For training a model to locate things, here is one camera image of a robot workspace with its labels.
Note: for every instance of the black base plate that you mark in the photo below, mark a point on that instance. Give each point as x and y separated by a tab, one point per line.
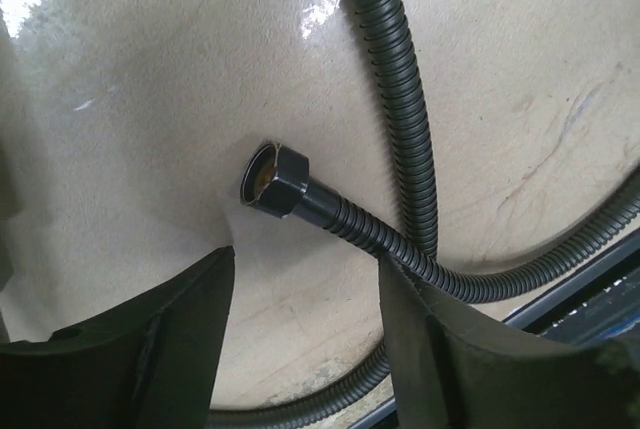
598	303

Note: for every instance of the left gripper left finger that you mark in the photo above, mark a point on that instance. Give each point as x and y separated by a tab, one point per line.
150	362

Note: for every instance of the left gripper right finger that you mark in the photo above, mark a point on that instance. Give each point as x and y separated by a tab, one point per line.
454	367

